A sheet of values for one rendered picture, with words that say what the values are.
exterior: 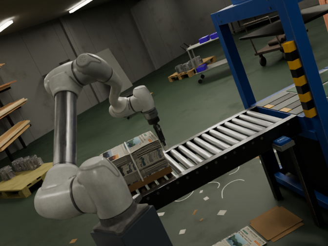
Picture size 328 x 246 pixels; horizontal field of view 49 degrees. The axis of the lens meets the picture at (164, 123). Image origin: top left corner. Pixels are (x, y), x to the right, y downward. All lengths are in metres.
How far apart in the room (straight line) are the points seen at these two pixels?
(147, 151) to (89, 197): 0.82
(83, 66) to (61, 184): 0.55
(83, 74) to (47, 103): 9.99
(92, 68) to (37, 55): 10.24
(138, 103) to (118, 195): 0.92
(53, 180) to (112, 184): 0.26
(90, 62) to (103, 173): 0.57
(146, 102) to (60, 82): 0.63
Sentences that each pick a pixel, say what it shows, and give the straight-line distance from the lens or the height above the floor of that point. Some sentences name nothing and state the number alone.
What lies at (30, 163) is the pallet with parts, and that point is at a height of 0.30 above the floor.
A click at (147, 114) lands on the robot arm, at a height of 1.17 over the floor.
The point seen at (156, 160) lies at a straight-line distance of 2.15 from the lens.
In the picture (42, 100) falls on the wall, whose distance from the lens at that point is 11.65.
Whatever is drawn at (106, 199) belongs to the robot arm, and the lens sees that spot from 1.37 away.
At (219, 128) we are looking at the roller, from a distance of 2.62.
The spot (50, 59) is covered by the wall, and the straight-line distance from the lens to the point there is 12.11.
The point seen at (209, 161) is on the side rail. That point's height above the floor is 0.80.
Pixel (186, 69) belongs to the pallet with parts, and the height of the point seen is 0.25.
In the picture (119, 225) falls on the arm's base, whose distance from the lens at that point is 1.41.
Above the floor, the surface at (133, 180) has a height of 0.87.
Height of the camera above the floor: 1.64
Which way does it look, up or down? 15 degrees down
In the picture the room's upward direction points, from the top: 24 degrees counter-clockwise
